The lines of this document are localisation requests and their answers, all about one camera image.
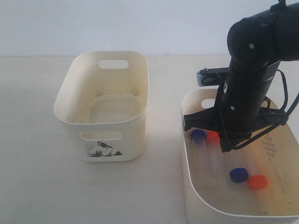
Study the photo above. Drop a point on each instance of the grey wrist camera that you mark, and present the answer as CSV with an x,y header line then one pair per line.
x,y
211,77

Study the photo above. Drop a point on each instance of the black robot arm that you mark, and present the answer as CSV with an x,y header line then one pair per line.
x,y
257,45

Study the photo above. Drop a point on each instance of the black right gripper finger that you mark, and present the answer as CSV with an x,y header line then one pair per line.
x,y
227,145

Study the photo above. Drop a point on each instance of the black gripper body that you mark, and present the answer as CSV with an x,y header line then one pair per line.
x,y
239,103

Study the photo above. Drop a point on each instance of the cream plastic bin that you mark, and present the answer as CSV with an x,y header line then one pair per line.
x,y
217,200
102,105

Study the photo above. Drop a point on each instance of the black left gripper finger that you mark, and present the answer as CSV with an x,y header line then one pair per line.
x,y
206,119

